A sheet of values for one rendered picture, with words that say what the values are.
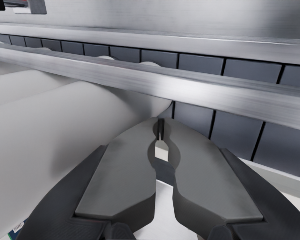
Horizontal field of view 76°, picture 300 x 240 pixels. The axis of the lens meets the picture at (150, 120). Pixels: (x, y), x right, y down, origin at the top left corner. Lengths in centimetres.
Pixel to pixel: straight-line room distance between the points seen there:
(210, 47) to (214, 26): 5
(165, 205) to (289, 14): 24
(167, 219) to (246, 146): 16
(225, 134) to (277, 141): 4
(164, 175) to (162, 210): 5
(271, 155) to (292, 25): 11
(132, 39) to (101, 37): 4
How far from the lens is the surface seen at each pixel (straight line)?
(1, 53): 20
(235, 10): 21
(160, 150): 17
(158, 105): 15
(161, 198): 27
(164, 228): 31
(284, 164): 19
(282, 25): 21
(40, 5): 28
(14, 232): 53
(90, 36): 23
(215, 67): 17
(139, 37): 19
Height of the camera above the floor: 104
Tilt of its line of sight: 50 degrees down
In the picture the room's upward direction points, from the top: 127 degrees counter-clockwise
